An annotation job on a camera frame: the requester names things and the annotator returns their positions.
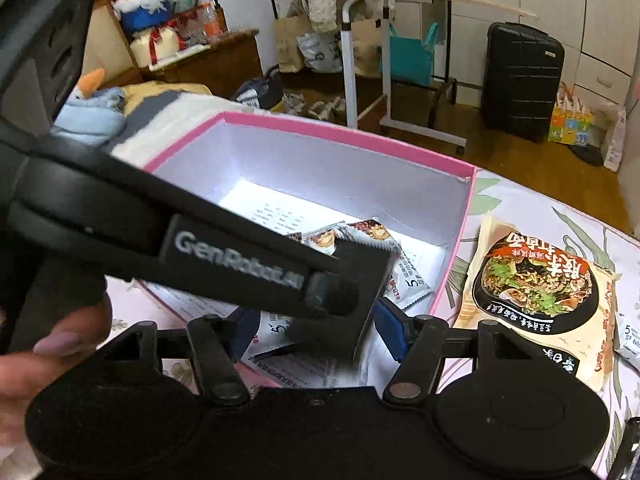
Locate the white snack bar packet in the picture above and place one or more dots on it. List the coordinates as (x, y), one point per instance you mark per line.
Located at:
(322, 240)

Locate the teal tote bag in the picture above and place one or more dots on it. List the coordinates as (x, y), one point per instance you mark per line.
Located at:
(411, 59)

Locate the white snack packet long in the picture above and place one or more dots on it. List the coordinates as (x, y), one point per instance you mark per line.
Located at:
(406, 286)

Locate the floral bed sheet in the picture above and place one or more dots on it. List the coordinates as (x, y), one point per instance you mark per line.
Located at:
(484, 355)

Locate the pink cardboard box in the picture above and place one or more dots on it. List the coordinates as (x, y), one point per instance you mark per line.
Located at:
(294, 175)

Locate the instant noodle packet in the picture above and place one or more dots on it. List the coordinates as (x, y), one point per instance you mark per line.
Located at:
(561, 302)

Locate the black suitcase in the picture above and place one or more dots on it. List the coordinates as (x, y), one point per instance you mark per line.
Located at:
(522, 75)

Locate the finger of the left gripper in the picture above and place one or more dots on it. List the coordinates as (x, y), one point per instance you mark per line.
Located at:
(330, 294)

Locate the goose plush toy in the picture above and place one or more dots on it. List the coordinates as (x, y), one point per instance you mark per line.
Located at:
(91, 116)

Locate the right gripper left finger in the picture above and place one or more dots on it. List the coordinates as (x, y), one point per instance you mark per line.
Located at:
(216, 344)

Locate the wooden nightstand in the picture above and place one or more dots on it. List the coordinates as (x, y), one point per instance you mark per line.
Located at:
(222, 68)

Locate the colourful gift bag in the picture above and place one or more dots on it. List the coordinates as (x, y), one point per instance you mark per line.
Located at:
(570, 120)

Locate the person left hand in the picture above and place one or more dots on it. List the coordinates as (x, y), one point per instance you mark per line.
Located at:
(25, 374)

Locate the black snack packet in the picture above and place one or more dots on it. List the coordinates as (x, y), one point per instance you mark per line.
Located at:
(341, 336)

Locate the white snack packet top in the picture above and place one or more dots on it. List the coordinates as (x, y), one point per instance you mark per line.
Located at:
(626, 341)

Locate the cream red ribbon bag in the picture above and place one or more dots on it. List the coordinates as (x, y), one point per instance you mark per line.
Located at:
(154, 45)

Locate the blue flower basket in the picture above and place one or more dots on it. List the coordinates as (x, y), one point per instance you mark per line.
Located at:
(136, 15)

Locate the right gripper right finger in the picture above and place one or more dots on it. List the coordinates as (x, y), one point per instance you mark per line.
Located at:
(415, 343)

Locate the white wardrobe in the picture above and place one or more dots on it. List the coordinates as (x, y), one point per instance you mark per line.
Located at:
(599, 38)

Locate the wooden overbed table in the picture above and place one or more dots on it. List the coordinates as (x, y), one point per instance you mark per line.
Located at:
(414, 26)

